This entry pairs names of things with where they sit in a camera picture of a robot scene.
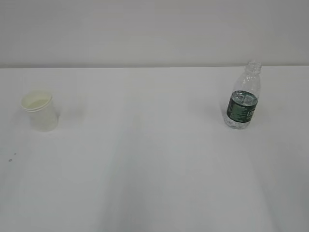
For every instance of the white paper cup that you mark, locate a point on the white paper cup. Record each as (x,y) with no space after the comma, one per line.
(39,107)

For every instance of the clear water bottle green label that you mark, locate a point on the clear water bottle green label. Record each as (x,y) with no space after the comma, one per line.
(244,97)

